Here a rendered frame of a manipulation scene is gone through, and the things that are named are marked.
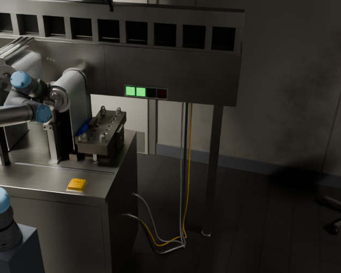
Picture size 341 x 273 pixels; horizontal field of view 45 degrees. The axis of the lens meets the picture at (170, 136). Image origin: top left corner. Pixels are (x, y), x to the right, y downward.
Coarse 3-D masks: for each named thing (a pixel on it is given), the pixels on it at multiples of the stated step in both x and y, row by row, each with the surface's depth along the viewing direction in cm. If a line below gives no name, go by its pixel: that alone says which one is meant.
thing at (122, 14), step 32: (0, 0) 218; (32, 0) 216; (0, 32) 231; (32, 32) 232; (64, 32) 229; (96, 32) 219; (128, 32) 223; (160, 32) 221; (192, 32) 218; (224, 32) 216
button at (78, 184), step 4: (72, 180) 200; (76, 180) 200; (80, 180) 201; (84, 180) 201; (72, 184) 198; (76, 184) 198; (80, 184) 198; (84, 184) 200; (68, 188) 197; (72, 188) 197; (76, 188) 196; (80, 188) 196
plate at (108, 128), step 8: (112, 112) 242; (104, 120) 233; (112, 120) 233; (120, 120) 234; (88, 128) 224; (96, 128) 225; (104, 128) 225; (112, 128) 225; (88, 136) 217; (96, 136) 217; (112, 136) 218; (80, 144) 211; (88, 144) 210; (96, 144) 210; (104, 144) 210; (112, 144) 219; (80, 152) 214; (88, 152) 213; (96, 152) 212; (104, 152) 211
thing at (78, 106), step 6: (84, 90) 226; (78, 96) 217; (84, 96) 227; (72, 102) 209; (78, 102) 218; (84, 102) 228; (72, 108) 210; (78, 108) 219; (84, 108) 229; (72, 114) 211; (78, 114) 220; (84, 114) 230; (72, 120) 211; (78, 120) 221; (72, 126) 212; (78, 126) 222; (72, 132) 214
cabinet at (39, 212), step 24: (120, 192) 223; (24, 216) 211; (48, 216) 209; (72, 216) 206; (96, 216) 203; (120, 216) 229; (48, 240) 217; (72, 240) 215; (96, 240) 212; (120, 240) 235; (48, 264) 227; (72, 264) 224; (96, 264) 221; (120, 264) 241
